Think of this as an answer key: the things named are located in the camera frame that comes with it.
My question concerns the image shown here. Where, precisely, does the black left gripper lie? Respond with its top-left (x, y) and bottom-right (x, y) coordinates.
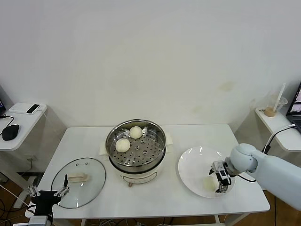
top-left (27, 174), bottom-right (71, 208)

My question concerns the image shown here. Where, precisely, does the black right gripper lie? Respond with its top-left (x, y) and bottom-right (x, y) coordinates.
top-left (208, 167), bottom-right (232, 194)

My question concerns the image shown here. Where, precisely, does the white steamed baozi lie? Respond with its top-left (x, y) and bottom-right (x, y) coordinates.
top-left (203, 177), bottom-right (219, 192)
top-left (129, 126), bottom-right (143, 139)
top-left (115, 138), bottom-right (131, 153)

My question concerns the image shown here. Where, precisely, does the glass pot lid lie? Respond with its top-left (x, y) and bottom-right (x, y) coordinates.
top-left (51, 157), bottom-right (107, 209)

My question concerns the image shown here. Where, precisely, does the stainless steel steamer basket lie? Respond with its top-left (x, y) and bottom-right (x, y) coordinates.
top-left (105, 119), bottom-right (166, 167)

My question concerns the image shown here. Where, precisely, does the white round plate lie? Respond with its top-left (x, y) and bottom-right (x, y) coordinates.
top-left (178, 146), bottom-right (236, 199)

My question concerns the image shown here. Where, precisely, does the white side table with mouse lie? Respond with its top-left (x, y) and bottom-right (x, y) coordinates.
top-left (0, 102), bottom-right (48, 209)

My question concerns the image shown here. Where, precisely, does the black computer mouse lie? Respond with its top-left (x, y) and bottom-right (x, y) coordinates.
top-left (1, 124), bottom-right (20, 141)

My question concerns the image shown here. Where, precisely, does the cream electric cooker base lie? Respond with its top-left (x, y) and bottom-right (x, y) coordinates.
top-left (98, 134), bottom-right (175, 189)

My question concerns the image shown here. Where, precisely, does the white side table with cup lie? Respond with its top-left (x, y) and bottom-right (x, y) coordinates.
top-left (255, 107), bottom-right (301, 153)

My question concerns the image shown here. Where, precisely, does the small black white device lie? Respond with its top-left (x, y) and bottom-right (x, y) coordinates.
top-left (26, 104), bottom-right (40, 114)

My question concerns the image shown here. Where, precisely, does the clear plastic drink cup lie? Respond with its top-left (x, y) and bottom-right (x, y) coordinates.
top-left (263, 94), bottom-right (288, 118)

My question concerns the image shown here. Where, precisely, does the white flat box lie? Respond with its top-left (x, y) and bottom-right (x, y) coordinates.
top-left (8, 103), bottom-right (47, 115)

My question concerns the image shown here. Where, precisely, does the black laptop pink screen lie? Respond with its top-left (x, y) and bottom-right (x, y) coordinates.
top-left (0, 84), bottom-right (7, 116)

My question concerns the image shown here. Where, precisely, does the dark open laptop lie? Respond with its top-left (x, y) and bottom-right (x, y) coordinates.
top-left (285, 81), bottom-right (301, 132)

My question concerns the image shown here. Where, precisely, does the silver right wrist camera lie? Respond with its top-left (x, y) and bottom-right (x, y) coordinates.
top-left (212, 161), bottom-right (228, 171)

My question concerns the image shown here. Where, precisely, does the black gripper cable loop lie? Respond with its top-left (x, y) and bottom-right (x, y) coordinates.
top-left (235, 174), bottom-right (257, 183)

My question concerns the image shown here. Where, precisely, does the white floor cable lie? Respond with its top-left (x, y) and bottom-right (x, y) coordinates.
top-left (0, 183), bottom-right (30, 207)

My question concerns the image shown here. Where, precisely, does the black mouse cable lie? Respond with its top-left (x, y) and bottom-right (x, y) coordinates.
top-left (0, 114), bottom-right (15, 136)

